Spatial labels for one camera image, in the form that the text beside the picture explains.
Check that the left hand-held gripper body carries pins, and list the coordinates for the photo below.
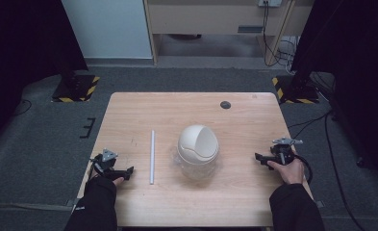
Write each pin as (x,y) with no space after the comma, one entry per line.
(105,163)

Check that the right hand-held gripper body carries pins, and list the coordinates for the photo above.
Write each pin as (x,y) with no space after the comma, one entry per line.
(282,152)

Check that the person's left hand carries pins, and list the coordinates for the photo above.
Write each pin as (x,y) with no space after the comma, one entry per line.
(118,181)

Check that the person's right hand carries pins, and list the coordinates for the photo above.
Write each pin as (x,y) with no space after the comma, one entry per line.
(289,173)

